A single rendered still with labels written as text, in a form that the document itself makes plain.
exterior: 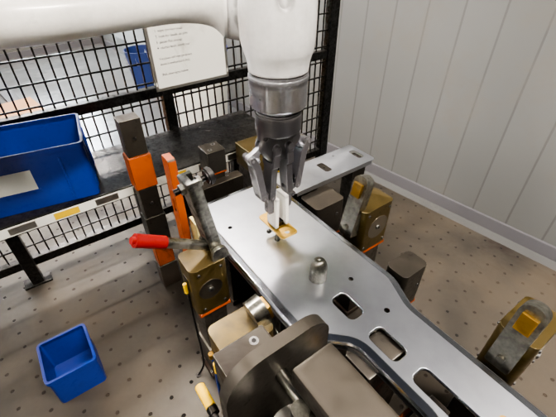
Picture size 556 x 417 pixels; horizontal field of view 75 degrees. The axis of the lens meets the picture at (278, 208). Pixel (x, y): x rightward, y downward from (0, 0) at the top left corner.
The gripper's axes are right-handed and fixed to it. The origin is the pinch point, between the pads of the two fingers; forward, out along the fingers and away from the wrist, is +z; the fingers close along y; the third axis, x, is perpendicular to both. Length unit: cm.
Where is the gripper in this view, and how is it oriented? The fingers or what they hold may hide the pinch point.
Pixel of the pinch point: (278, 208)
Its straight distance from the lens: 69.8
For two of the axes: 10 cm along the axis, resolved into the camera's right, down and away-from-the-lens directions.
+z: 0.0, 7.8, 6.2
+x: 5.9, 5.0, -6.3
